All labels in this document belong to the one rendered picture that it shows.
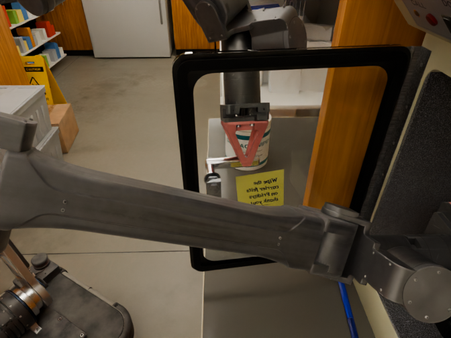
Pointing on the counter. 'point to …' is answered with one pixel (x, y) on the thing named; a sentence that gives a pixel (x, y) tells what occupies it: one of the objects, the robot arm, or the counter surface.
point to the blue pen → (348, 310)
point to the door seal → (279, 66)
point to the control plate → (437, 8)
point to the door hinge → (396, 127)
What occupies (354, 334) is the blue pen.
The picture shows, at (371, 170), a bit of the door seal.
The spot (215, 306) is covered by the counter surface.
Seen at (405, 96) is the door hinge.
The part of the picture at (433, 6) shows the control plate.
